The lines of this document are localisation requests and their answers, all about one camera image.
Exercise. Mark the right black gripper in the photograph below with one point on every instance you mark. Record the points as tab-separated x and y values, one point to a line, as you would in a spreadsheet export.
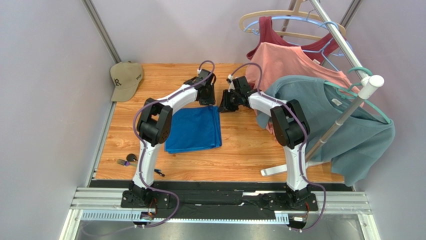
229	102

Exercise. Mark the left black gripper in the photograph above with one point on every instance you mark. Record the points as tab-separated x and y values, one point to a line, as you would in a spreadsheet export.
212	100

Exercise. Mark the blue cloth napkin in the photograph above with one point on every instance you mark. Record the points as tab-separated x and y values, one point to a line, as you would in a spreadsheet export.
194	129

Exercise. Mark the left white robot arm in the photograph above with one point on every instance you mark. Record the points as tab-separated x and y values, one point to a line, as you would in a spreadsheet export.
152	126

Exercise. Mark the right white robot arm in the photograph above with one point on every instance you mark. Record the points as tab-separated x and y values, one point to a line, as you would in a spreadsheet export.
291	130

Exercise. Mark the salmon pink t-shirt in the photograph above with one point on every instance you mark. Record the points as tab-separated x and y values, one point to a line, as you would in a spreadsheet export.
286	73

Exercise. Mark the beige baseball cap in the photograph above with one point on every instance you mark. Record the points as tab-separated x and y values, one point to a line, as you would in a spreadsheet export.
126	77

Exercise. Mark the black spoon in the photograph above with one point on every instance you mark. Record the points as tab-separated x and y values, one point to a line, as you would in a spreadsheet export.
132	158

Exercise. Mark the maroon tank top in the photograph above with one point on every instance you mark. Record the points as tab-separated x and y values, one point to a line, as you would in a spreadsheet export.
317	50

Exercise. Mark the black fork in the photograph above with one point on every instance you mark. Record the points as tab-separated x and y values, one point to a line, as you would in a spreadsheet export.
128	163

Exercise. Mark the beige wooden hanger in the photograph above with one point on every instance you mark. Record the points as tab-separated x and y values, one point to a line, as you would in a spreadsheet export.
294	13

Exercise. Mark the teal green hanger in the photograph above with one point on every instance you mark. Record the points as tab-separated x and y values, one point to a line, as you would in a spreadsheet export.
365	89

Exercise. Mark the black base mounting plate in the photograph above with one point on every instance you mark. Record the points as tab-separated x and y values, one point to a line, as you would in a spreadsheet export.
209	193

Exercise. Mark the light blue hanger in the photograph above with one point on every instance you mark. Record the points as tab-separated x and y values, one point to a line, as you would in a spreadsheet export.
337	53

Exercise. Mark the metal clothes rack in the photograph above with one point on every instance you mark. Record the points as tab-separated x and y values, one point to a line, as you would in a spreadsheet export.
342	43

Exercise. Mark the teal t-shirt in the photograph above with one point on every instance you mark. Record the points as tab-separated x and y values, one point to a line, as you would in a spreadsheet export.
356	145

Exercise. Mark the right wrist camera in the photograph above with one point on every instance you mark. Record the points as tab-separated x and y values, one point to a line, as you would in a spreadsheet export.
239	85

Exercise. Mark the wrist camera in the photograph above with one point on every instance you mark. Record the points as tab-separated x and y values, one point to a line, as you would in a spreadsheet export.
239	85
204	78

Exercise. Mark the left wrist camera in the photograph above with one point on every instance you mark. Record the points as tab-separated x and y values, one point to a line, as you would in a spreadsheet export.
204	78

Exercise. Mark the aluminium frame rail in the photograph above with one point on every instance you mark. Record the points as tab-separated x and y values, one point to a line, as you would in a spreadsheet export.
105	204

